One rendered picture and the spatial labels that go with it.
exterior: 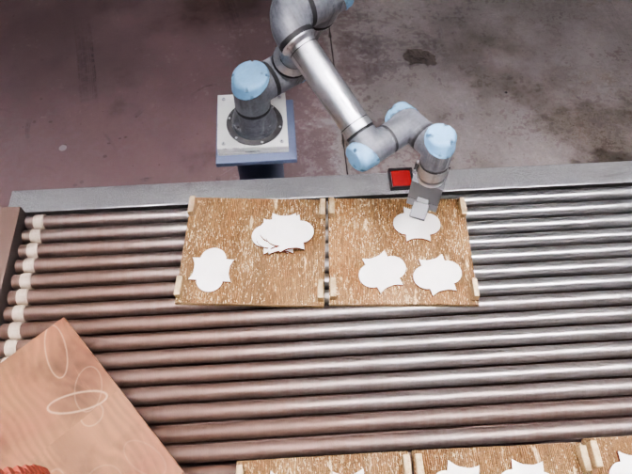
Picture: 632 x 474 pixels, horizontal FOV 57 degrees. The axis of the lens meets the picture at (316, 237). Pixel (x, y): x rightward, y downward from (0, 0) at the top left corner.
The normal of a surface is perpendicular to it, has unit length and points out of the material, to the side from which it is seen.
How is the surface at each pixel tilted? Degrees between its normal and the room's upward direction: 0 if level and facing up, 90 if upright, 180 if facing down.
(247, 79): 8
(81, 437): 0
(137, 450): 0
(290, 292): 0
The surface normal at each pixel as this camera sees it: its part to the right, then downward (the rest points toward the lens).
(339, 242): 0.00, -0.51
